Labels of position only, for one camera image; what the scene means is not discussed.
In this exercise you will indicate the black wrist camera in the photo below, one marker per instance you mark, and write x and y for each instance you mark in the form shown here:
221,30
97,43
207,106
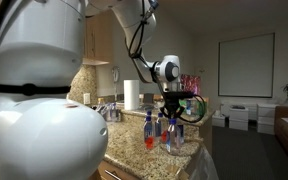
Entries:
188,94

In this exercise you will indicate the white wall phone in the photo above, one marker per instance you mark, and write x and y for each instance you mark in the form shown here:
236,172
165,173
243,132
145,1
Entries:
116,74

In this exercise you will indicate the wooden wall cabinet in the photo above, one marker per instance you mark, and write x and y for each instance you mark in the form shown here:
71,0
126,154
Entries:
99,40

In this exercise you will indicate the white wall outlet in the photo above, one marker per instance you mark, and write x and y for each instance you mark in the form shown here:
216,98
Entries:
86,98

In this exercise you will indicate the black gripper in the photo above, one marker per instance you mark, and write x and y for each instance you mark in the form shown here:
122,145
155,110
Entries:
173,101

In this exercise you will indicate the green tissue box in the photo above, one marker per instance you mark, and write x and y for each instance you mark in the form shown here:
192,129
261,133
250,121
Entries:
200,107

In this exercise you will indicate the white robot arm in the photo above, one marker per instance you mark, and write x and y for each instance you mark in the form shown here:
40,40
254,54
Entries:
34,133

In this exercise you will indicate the white projector screen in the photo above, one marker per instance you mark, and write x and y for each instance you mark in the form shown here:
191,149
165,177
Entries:
246,65

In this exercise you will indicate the small white box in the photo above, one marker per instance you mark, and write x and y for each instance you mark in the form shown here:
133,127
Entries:
219,120

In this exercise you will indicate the brown tape piece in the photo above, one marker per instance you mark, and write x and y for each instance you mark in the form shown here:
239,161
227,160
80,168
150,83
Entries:
177,171

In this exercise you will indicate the clear printed plastic bag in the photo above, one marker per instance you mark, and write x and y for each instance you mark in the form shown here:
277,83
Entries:
204,166

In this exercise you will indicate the white paper towel roll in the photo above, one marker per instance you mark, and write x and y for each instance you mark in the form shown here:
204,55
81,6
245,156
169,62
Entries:
131,95

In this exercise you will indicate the flat display screen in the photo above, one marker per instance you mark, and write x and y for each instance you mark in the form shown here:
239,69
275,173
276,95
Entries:
190,84

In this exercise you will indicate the white storage box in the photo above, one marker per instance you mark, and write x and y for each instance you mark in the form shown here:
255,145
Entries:
239,118
266,120

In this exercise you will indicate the wooden counter cabinet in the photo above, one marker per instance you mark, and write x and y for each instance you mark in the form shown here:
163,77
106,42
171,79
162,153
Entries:
114,168

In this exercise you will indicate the shrink-wrapped water bottle pack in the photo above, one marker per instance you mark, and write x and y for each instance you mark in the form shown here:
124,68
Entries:
109,111

